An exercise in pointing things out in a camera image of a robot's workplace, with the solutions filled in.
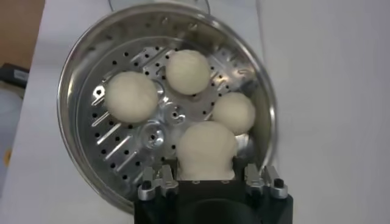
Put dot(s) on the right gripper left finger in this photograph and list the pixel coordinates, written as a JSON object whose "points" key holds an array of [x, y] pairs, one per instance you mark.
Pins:
{"points": [[161, 184]]}

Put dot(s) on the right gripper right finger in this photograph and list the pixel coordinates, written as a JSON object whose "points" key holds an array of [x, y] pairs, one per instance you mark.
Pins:
{"points": [[257, 179]]}

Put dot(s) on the white steamed baozi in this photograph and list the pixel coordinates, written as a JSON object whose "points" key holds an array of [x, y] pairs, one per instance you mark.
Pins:
{"points": [[207, 149], [131, 97], [234, 112], [187, 71]]}

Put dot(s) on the perforated steel steamer basket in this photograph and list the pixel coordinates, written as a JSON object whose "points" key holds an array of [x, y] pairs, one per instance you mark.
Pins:
{"points": [[106, 146]]}

